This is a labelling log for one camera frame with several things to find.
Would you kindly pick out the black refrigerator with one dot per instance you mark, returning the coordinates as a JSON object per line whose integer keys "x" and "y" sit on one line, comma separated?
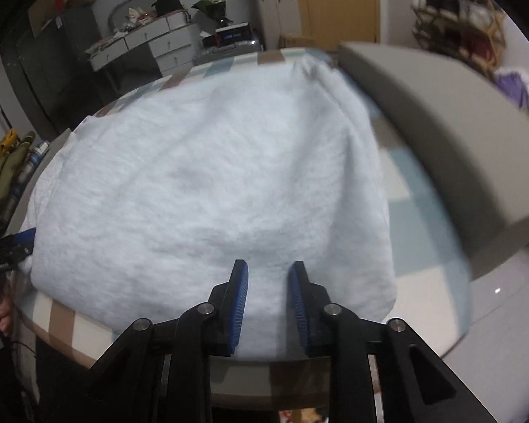
{"x": 58, "y": 68}

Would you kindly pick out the white drawer desk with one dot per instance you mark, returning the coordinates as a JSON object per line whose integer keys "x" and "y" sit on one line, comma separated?
{"x": 172, "y": 40}

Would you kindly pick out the bamboo shoe rack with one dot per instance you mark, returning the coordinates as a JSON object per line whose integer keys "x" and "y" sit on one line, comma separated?
{"x": 471, "y": 31}

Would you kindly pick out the wooden door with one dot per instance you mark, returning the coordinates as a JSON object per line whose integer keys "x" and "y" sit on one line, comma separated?
{"x": 331, "y": 22}

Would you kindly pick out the left hand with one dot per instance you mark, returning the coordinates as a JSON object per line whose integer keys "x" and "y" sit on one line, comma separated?
{"x": 6, "y": 320}

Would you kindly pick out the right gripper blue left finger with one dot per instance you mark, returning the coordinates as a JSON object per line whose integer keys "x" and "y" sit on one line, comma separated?
{"x": 212, "y": 328}

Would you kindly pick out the white upright suitcase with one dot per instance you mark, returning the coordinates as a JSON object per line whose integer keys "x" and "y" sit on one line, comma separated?
{"x": 277, "y": 18}

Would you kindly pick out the silver suitcase lying flat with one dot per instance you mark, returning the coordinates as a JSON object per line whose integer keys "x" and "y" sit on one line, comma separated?
{"x": 208, "y": 55}

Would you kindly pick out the brown cardboard box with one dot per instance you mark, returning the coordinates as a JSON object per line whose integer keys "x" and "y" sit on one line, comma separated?
{"x": 290, "y": 40}

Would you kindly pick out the white fleece sweatshirt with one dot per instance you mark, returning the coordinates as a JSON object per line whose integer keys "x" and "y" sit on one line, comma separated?
{"x": 142, "y": 212}

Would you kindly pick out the grey cushion box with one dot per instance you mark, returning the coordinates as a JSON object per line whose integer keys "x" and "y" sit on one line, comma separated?
{"x": 471, "y": 141}

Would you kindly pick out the purple bag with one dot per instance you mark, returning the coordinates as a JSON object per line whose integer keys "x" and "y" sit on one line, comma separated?
{"x": 514, "y": 85}

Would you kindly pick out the olive green folded garment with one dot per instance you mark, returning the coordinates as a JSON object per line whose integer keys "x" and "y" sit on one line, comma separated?
{"x": 14, "y": 152}

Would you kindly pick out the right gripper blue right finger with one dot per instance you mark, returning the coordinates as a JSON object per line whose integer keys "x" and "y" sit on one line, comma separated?
{"x": 327, "y": 329}

